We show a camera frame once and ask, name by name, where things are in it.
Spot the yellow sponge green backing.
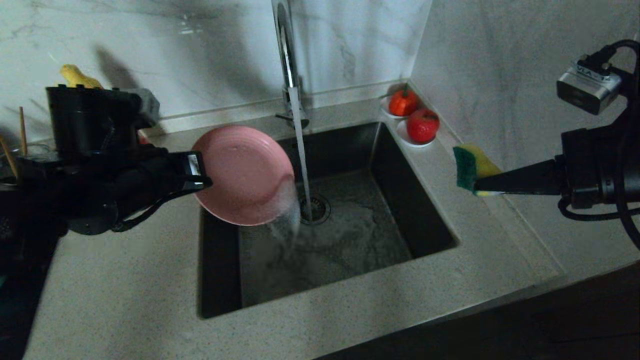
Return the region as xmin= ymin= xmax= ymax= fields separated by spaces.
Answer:
xmin=453 ymin=144 xmax=505 ymax=197

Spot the pink plate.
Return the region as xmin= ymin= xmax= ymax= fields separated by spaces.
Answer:
xmin=191 ymin=125 xmax=297 ymax=227

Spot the yellow dish soap bottle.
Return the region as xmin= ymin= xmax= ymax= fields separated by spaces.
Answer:
xmin=60 ymin=64 xmax=151 ymax=146

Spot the wooden stick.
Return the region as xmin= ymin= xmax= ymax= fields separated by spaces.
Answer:
xmin=19 ymin=106 xmax=29 ymax=157
xmin=0 ymin=137 xmax=20 ymax=181

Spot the chrome faucet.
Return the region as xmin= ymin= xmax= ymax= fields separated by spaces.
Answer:
xmin=270 ymin=0 xmax=311 ymax=132

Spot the stainless steel sink basin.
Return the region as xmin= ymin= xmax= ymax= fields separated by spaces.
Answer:
xmin=198 ymin=121 xmax=458 ymax=319

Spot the red apple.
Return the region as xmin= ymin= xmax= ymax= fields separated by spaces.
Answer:
xmin=406 ymin=108 xmax=441 ymax=144

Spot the clear glass pot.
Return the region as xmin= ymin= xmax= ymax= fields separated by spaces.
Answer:
xmin=0 ymin=143 xmax=53 ymax=161

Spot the small white saucer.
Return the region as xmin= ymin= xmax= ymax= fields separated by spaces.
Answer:
xmin=395 ymin=121 xmax=436 ymax=149
xmin=378 ymin=96 xmax=408 ymax=121

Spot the orange-red tomato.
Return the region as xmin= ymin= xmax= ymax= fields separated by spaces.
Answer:
xmin=388 ymin=86 xmax=419 ymax=118

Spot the round metal drain strainer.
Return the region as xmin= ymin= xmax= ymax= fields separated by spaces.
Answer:
xmin=299 ymin=194 xmax=332 ymax=226

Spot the black induction cooktop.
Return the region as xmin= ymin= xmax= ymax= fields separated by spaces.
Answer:
xmin=0 ymin=240 xmax=51 ymax=360

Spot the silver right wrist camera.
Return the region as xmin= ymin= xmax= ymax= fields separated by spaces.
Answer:
xmin=556 ymin=62 xmax=623 ymax=116

